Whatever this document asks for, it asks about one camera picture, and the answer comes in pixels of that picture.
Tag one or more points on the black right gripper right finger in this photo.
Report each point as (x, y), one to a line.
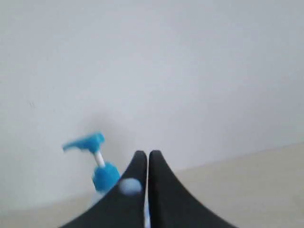
(170, 204)

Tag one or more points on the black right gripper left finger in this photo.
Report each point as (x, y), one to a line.
(123, 205)

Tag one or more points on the blue soap pump bottle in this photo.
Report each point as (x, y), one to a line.
(106, 175)

